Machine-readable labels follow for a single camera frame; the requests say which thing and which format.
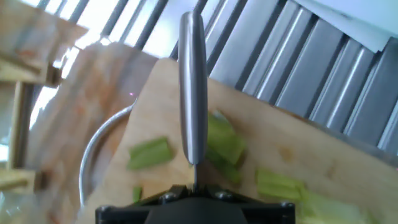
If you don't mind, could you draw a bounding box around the green scallion stalk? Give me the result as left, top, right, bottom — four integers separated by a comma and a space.
126, 136, 174, 171

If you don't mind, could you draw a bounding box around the steel kitchen cleaver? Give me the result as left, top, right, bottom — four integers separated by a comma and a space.
178, 11, 208, 192

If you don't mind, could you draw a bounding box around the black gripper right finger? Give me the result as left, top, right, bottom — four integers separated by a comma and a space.
198, 183, 296, 224

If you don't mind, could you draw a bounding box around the slim green scallion piece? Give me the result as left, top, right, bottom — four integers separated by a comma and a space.
205, 149, 243, 185

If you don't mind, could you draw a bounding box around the wooden cutting board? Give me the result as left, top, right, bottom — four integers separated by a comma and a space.
74, 57, 398, 224

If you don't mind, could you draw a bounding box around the green scallion leaf piece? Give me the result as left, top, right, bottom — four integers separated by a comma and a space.
205, 111, 246, 166

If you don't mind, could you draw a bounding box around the wooden knife rack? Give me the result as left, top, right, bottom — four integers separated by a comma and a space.
0, 46, 63, 194

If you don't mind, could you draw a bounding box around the tiny green scallion piece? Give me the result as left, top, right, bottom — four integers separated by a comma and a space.
132, 185, 143, 203

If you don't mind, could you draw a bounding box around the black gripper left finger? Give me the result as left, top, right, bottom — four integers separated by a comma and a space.
95, 183, 193, 224

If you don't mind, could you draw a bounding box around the white paper stack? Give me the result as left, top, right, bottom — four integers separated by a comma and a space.
294, 0, 398, 53

